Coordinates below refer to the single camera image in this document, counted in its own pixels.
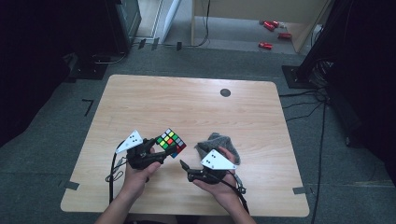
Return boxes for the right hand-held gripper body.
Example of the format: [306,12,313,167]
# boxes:
[199,148,237,185]

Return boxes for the black stand post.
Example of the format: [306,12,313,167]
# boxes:
[298,0,354,82]

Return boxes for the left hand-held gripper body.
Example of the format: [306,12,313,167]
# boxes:
[115,130,165,171]

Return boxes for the black looped floor cable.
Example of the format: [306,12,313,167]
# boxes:
[91,50,129,65]

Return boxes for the black stand base plate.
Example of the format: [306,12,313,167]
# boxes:
[281,64,316,90]

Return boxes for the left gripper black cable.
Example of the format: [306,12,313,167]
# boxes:
[105,139,131,205]

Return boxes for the multicoloured puzzle cube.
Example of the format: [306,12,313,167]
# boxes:
[155,128,188,160]

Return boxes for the black cabinet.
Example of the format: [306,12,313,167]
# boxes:
[105,0,143,54]

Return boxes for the black hanging cable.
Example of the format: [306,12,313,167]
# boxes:
[186,0,212,49]

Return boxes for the person's right hand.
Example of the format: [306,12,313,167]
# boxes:
[192,147,241,204]

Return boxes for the grey knitted cloth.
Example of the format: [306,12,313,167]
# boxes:
[194,132,242,166]

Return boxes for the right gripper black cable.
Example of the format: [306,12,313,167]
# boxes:
[214,173,250,216]

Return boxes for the dark curtain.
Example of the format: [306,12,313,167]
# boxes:
[0,0,110,148]
[326,0,396,189]

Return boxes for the long black floor cable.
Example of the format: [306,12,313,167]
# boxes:
[311,102,329,224]

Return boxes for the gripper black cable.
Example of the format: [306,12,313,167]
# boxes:
[214,173,250,216]
[105,139,131,205]

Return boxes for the coil of black cables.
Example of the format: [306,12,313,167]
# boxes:
[309,58,336,90]

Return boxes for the white board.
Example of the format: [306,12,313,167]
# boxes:
[160,0,183,45]

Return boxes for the person's left hand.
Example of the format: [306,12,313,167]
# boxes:
[121,161,163,197]

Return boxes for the black floor base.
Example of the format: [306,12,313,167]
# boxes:
[65,52,109,84]

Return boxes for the black floor cables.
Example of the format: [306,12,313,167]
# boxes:
[278,88,329,123]

